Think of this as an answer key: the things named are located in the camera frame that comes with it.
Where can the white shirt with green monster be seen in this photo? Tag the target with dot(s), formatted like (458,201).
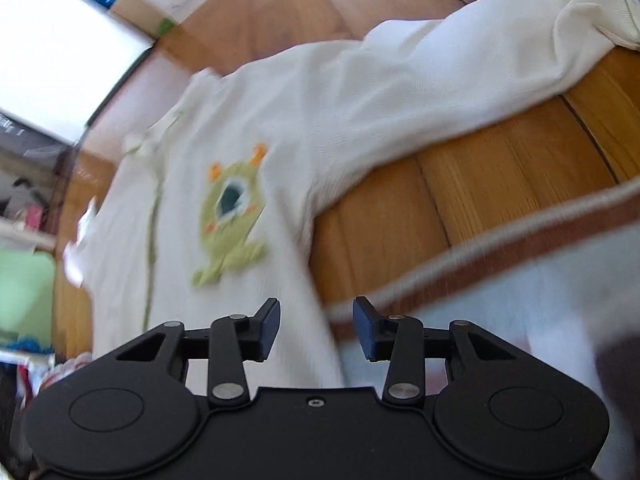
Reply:
(350,110)

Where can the cluttered shelf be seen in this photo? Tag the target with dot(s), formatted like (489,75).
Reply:
(30,200)

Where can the white panel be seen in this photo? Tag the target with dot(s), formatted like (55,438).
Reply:
(60,50)

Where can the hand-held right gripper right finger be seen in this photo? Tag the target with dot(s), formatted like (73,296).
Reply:
(366,330)

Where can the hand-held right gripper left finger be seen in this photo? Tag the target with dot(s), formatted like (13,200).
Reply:
(265,330)

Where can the small green object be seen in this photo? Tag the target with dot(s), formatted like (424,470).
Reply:
(166,26)

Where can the checked rug with brown border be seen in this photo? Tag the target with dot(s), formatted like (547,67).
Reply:
(500,300)

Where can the blue knitted item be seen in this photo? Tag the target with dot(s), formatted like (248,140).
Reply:
(25,344)

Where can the cardboard box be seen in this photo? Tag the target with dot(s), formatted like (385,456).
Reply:
(140,12)

